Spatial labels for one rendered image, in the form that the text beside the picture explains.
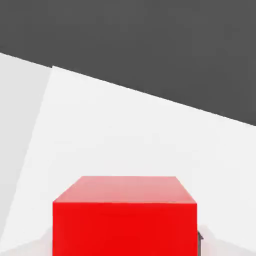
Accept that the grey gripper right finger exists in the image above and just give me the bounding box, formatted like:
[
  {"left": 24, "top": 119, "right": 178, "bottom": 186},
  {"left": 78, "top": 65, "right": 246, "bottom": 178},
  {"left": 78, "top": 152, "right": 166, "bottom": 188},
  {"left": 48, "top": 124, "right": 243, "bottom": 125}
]
[{"left": 196, "top": 224, "right": 256, "bottom": 256}]

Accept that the small red cube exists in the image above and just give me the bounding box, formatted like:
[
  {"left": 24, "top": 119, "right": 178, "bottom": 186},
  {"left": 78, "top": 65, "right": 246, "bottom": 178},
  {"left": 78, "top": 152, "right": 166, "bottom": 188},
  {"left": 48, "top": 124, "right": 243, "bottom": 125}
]
[{"left": 52, "top": 175, "right": 198, "bottom": 256}]

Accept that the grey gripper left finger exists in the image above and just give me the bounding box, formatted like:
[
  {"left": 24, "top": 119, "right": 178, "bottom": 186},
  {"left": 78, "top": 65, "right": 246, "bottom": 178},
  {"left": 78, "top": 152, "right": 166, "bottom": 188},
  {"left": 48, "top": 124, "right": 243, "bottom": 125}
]
[{"left": 0, "top": 226, "right": 54, "bottom": 256}]

